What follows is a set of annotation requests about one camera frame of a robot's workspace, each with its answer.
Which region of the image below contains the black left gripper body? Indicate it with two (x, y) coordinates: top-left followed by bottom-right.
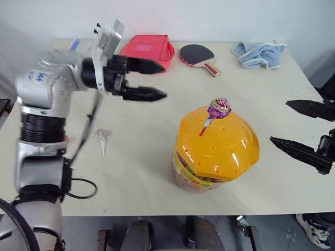
(103, 54), (129, 99)

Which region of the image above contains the yellow-lidded lollipop jar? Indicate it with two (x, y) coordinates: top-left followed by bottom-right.
(171, 105), (261, 193)

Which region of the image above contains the purple wrapped lollipop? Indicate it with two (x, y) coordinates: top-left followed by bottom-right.
(199, 97), (233, 136)

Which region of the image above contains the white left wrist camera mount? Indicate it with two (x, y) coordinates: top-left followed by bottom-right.
(90, 18), (125, 94)

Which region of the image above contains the white blue small object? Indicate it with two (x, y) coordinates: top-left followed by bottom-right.
(67, 38), (80, 51)

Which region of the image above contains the red fabric pouch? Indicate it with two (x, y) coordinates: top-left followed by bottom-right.
(120, 34), (175, 74)

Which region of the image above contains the white wrapped lollipop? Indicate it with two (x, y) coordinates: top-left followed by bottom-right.
(98, 128), (107, 155)

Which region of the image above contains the black red table tennis paddle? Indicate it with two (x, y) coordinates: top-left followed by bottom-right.
(179, 43), (222, 77)

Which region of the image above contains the dark chair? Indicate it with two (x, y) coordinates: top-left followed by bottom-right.
(303, 33), (335, 103)

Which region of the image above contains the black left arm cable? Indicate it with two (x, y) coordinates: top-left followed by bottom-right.
(61, 94), (103, 200)

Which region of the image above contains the dark object at edge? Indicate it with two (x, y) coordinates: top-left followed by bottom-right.
(0, 98), (12, 123)

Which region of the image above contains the black white sneaker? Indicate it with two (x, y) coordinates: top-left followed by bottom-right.
(295, 213), (332, 249)

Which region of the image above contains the dark rounded robot leg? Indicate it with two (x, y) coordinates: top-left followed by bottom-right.
(186, 215), (226, 251)
(120, 219), (153, 251)

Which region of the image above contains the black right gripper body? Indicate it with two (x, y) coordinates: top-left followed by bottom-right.
(316, 97), (335, 155)

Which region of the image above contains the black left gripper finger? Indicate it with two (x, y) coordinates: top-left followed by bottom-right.
(126, 57), (166, 75)
(122, 85), (168, 102)

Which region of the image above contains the light blue towel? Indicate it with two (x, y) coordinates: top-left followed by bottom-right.
(231, 40), (288, 70)

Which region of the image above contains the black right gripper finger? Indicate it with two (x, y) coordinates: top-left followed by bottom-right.
(269, 135), (333, 175)
(285, 99), (328, 120)

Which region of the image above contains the dark metal frame bracket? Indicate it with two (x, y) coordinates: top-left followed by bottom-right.
(97, 229), (115, 251)
(236, 215), (261, 251)

